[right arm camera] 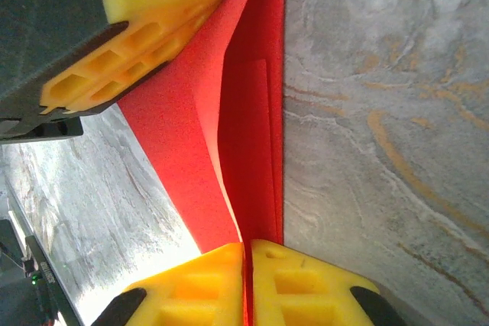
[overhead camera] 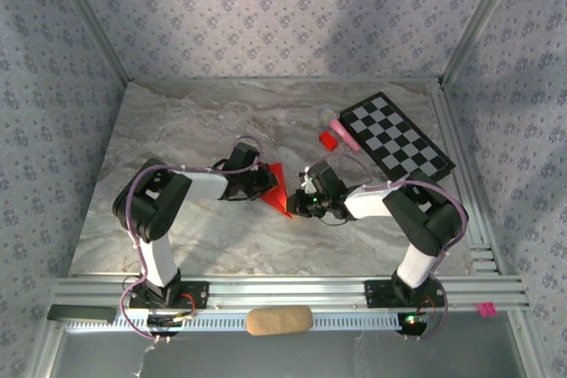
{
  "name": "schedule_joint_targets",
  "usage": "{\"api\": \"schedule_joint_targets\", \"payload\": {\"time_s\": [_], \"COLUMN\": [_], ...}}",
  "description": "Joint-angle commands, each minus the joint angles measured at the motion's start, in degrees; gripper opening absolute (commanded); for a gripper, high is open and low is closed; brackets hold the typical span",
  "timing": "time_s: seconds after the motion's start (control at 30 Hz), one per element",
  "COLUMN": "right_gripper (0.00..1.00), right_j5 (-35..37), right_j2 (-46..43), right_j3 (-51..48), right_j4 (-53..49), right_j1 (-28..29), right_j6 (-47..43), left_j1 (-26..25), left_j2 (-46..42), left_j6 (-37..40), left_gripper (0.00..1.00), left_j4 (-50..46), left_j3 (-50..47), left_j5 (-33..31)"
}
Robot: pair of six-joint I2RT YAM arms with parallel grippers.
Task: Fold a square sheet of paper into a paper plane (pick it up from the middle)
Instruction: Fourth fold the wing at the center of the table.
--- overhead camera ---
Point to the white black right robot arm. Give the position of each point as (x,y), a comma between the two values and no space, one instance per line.
(367,203)

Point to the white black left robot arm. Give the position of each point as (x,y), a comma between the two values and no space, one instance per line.
(204,183)

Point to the small red block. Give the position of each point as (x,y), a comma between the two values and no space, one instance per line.
(328,140)

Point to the pink toy microphone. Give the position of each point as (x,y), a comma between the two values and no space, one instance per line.
(341,130)

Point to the black grey chessboard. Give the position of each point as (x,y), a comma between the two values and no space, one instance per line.
(390,130)

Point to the tan oval pad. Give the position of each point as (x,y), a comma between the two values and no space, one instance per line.
(279,320)

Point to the pink dice cube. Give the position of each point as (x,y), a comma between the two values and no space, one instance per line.
(486,309)

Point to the black flat bar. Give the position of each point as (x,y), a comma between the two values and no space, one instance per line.
(80,313)

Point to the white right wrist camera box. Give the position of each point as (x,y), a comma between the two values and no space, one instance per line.
(307,179)

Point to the long aluminium mounting rail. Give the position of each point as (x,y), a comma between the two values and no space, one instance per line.
(288,289)

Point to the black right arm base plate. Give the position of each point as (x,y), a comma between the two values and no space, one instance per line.
(376,294)

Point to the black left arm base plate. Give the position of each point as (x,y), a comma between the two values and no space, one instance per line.
(199,294)

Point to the aluminium side rail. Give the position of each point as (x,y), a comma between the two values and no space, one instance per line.
(454,143)

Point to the aluminium frame post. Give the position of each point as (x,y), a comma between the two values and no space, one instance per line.
(529,347)
(44,351)
(94,19)
(479,19)

